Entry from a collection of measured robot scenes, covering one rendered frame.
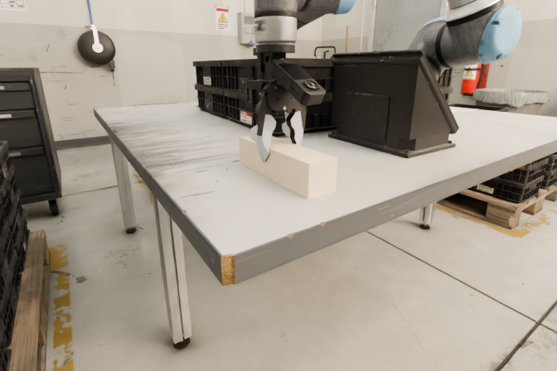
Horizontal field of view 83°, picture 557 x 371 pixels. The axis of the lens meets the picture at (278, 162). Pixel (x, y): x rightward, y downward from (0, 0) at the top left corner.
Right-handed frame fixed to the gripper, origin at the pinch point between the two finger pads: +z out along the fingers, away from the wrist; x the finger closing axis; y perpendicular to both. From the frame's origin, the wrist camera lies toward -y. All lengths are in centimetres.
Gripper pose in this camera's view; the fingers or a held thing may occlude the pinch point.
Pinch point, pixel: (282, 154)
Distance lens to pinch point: 60.8
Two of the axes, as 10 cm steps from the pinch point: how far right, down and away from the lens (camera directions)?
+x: -8.3, 1.7, -5.3
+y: -5.6, -2.4, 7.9
